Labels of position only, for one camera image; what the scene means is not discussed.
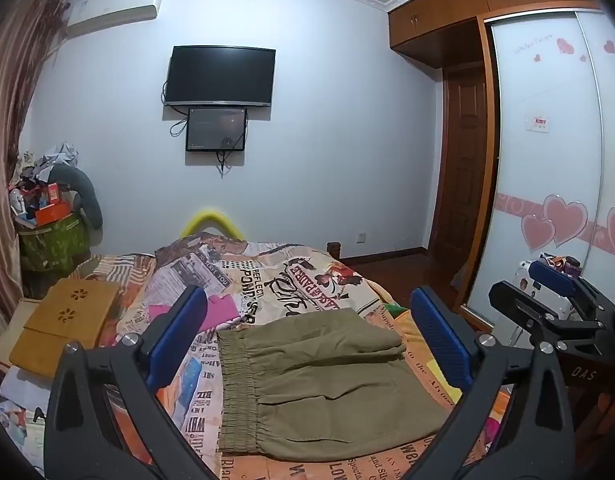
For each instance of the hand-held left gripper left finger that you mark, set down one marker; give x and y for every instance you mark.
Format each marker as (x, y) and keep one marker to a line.
(180, 335)

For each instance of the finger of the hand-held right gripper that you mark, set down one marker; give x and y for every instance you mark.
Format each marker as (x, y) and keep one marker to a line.
(517, 305)
(552, 276)

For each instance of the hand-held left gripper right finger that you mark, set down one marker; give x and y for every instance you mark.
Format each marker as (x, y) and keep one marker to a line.
(440, 340)

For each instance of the olive green pants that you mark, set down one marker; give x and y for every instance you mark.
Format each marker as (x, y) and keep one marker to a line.
(312, 385)

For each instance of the white plastic container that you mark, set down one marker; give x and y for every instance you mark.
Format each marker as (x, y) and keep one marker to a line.
(525, 275)

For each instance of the wooden wardrobe with sliding doors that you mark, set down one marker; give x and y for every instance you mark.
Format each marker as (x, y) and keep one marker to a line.
(542, 170)

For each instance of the wooden lap desk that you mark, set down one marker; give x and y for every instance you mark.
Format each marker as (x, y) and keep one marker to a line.
(62, 330)

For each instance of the yellow curved foam tube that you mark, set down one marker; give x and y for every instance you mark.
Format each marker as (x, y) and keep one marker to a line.
(210, 214)

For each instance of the printed newspaper pattern blanket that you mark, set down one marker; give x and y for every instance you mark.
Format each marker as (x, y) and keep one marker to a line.
(287, 270)

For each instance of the brown wooden door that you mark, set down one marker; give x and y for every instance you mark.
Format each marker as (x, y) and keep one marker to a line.
(462, 170)

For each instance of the green patterned bag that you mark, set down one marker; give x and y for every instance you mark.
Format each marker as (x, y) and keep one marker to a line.
(52, 245)

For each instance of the grey long pillow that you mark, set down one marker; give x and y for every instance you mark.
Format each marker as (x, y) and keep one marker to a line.
(85, 195)

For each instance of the orange box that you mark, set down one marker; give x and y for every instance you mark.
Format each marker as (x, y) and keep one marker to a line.
(52, 214)

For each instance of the pile of papers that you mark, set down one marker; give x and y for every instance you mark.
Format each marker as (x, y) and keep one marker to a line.
(17, 420)

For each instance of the pile of clothes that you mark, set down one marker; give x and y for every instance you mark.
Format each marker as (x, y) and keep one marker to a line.
(52, 157)

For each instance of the striped brown curtain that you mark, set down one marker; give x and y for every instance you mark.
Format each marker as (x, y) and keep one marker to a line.
(12, 110)

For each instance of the white air conditioner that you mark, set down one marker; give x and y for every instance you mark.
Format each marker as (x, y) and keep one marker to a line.
(112, 7)

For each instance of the wooden bed post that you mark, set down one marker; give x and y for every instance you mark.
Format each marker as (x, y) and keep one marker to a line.
(333, 250)

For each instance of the small black wall monitor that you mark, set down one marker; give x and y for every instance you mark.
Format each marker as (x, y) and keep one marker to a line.
(215, 130)

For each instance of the black wall television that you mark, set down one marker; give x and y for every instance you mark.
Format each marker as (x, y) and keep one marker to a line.
(220, 75)

